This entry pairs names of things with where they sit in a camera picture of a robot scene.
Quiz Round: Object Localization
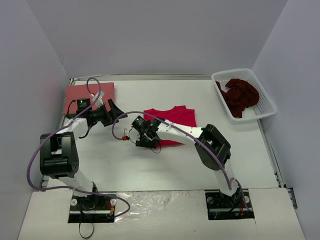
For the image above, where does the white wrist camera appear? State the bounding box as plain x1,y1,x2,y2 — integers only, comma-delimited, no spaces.
90,91,104,109
121,127,140,144

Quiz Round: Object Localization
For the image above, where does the dark red t shirt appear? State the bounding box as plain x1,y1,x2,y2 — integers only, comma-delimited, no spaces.
216,78,260,118

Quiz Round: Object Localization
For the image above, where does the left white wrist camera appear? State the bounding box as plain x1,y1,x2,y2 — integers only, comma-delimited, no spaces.
90,91,104,109

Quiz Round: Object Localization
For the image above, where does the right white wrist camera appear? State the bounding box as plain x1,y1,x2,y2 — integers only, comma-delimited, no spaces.
121,127,140,144

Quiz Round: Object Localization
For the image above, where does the white plastic basket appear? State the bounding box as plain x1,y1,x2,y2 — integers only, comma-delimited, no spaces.
211,68,277,125

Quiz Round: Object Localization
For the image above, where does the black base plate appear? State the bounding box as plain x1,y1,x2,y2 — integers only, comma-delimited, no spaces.
68,194,117,224
205,189,255,221

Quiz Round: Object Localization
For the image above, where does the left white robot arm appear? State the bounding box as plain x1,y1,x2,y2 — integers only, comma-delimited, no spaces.
39,98,128,209

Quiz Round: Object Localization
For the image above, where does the bright red t shirt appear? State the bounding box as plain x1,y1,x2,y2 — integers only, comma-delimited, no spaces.
143,105,198,147

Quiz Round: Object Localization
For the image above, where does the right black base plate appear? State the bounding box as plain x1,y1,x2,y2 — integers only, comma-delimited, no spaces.
205,189,255,221

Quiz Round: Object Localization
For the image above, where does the folded salmon pink shirt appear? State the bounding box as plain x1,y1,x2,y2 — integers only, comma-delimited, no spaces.
62,82,115,116

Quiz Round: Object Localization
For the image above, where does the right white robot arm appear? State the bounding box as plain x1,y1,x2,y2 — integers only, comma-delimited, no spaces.
131,116,240,207

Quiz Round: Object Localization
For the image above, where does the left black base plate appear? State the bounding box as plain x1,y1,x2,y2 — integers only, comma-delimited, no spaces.
68,194,117,224

